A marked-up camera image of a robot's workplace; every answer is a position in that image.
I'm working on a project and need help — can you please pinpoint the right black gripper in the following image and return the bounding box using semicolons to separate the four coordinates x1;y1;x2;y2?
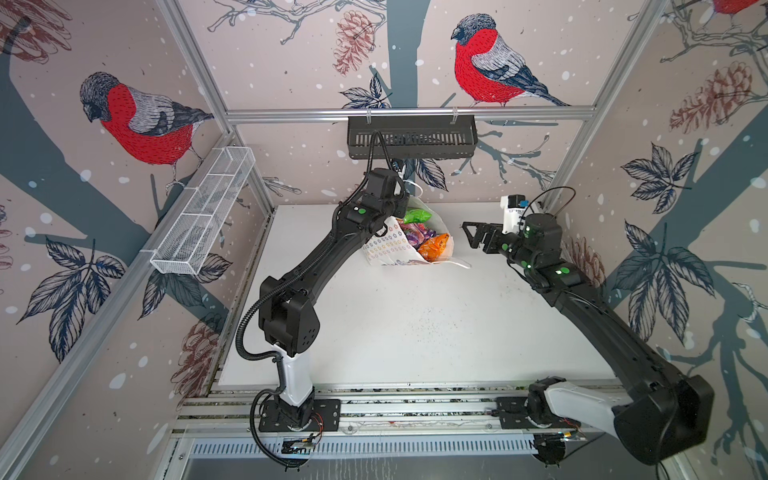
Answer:
466;218;541;273

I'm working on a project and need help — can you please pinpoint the green chips bag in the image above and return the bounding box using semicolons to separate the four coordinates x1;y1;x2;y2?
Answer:
402;208;433;224

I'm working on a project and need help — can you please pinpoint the purple candy packet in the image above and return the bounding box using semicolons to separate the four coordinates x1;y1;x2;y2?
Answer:
404;223;450;249

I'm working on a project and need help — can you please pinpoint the white printed paper bag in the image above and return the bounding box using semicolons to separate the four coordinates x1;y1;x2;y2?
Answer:
363;194;471;269

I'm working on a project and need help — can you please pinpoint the orange snack packet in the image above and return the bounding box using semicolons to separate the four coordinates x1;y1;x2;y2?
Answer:
417;233;451;263

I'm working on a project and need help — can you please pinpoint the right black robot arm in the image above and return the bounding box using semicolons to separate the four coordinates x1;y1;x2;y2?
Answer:
462;213;714;466

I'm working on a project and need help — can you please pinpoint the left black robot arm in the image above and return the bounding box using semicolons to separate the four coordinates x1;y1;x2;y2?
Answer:
258;168;408;422

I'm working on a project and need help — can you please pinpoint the right thin black cable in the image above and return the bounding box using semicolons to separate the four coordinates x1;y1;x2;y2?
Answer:
518;185;577;220

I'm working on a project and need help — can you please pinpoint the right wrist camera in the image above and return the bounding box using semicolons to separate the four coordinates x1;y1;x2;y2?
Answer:
500;194;529;234

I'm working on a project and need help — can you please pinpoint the black hanging wire basket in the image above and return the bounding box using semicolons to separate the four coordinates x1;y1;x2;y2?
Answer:
347;115;478;160

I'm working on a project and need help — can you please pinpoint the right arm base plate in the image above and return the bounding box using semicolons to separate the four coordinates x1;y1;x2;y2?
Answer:
493;396;581;430

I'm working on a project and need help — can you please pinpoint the aluminium mounting rail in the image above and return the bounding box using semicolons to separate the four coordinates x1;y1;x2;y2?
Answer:
170;385;528;436

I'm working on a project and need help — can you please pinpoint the white mesh wall basket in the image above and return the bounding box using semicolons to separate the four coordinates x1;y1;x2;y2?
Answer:
150;146;255;275

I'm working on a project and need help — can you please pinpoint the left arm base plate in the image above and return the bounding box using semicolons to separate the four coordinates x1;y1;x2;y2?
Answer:
257;398;341;433

